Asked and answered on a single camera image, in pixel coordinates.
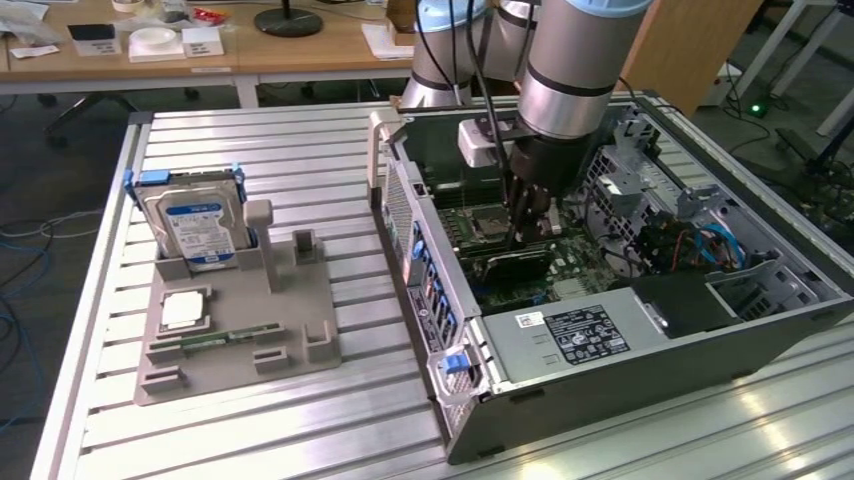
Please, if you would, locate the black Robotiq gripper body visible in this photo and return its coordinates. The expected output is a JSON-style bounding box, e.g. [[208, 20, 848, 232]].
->
[[503, 133, 592, 195]]

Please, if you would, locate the green graphics card black cooler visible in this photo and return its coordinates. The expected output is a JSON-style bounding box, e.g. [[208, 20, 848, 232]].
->
[[465, 244, 559, 296]]

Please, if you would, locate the CPU socket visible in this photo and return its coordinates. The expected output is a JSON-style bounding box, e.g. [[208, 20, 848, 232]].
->
[[465, 205, 508, 240]]

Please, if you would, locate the green motherboard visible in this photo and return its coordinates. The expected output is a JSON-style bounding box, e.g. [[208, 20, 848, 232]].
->
[[425, 174, 635, 314]]

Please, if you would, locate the grey power supply unit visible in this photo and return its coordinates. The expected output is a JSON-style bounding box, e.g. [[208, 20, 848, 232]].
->
[[480, 287, 672, 389]]

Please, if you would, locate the stack of white papers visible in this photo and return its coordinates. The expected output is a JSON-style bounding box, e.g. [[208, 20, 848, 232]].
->
[[361, 22, 414, 60]]

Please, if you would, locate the brown cardboard box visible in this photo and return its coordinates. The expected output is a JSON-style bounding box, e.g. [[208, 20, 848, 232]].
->
[[385, 0, 420, 34]]

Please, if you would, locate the open black PC case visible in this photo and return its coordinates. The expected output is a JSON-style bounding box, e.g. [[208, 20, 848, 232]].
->
[[366, 89, 854, 466]]

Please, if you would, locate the black floor stand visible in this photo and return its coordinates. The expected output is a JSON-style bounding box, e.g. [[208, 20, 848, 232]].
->
[[772, 127, 854, 231]]

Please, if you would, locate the grey plastic parts rack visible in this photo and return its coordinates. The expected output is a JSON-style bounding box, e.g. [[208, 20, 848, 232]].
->
[[132, 198, 342, 407]]

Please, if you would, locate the black round lamp base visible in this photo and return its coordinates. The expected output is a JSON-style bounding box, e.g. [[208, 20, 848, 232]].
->
[[252, 7, 325, 37]]

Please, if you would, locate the hard disk in blue carrier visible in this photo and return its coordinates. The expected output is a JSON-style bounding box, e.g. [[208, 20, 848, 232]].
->
[[122, 162, 248, 274]]

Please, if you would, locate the green RAM stick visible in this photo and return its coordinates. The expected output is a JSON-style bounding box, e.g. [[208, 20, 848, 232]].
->
[[149, 327, 281, 354]]

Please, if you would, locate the silver CPU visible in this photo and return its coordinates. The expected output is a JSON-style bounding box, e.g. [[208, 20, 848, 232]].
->
[[161, 292, 209, 330]]

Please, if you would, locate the small white box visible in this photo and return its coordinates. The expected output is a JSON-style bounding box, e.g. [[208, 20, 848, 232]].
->
[[180, 27, 222, 58]]

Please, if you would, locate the white tray with bowl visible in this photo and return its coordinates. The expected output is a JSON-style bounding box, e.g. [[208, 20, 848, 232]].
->
[[126, 27, 186, 64]]

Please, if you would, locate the black office chair base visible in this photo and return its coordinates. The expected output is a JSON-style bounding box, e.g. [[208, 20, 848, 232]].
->
[[36, 92, 138, 149]]

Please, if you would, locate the white box with black lid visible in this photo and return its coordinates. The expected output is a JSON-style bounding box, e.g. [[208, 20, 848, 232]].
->
[[65, 23, 124, 57]]

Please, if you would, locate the wooden desk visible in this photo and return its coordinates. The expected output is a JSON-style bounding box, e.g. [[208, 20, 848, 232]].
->
[[0, 0, 535, 96]]

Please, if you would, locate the crumpled plastic bag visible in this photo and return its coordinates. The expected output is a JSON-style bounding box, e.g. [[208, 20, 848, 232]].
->
[[0, 2, 52, 36]]

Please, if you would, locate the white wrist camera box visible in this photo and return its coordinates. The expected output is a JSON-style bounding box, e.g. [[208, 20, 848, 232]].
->
[[456, 119, 516, 169]]

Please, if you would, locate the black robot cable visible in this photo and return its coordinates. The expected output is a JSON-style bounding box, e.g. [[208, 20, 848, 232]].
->
[[412, 0, 509, 169]]

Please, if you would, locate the blue wire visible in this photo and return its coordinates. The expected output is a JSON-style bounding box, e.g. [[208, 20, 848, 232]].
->
[[692, 224, 748, 271]]

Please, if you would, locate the white table frame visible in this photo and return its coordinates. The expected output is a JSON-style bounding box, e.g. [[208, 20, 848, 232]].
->
[[725, 0, 854, 136]]

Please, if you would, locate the white floor cable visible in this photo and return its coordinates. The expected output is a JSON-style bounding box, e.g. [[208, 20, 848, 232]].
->
[[0, 207, 105, 239]]

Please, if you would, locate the blue floor cable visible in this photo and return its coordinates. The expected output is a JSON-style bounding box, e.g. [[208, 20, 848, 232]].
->
[[0, 239, 52, 431]]

